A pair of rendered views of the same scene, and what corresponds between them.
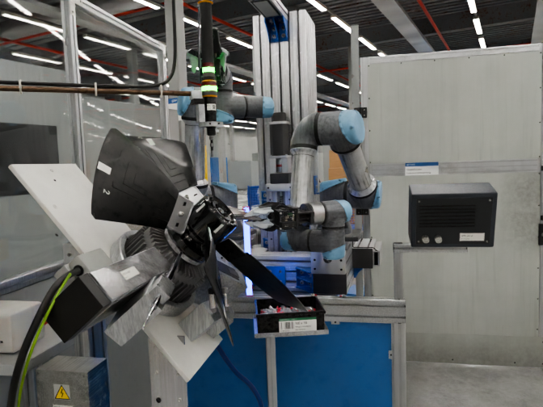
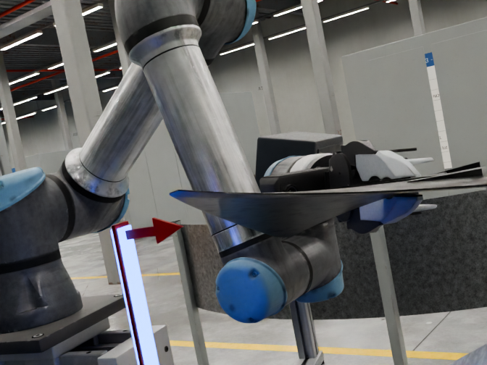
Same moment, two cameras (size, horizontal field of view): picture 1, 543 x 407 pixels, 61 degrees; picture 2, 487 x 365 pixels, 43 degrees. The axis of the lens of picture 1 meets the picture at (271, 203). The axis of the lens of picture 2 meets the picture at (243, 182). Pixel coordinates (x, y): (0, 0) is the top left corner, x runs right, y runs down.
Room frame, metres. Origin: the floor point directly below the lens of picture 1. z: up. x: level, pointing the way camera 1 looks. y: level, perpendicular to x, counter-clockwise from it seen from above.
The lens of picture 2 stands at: (1.45, 0.63, 1.24)
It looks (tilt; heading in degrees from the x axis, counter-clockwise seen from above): 3 degrees down; 279
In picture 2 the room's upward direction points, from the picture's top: 11 degrees counter-clockwise
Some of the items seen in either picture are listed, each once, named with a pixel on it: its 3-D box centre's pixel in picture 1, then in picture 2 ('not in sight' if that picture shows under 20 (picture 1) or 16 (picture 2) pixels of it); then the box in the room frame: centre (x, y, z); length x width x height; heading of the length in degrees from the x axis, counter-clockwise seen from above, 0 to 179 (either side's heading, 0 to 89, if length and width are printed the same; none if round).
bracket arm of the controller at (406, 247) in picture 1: (429, 247); not in sight; (1.54, -0.53, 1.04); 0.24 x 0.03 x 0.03; 78
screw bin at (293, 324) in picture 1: (288, 315); not in sight; (1.48, -0.04, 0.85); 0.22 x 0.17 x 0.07; 94
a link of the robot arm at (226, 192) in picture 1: (223, 195); not in sight; (2.09, 0.22, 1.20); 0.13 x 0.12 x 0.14; 112
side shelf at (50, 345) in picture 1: (29, 341); not in sight; (1.32, 0.73, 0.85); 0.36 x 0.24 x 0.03; 168
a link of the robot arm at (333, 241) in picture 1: (328, 241); (306, 259); (1.52, -0.19, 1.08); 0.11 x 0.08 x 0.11; 65
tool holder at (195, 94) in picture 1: (207, 109); not in sight; (1.31, 0.17, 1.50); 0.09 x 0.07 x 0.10; 113
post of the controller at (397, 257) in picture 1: (398, 270); (298, 301); (1.56, -0.43, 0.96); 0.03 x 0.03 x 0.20; 78
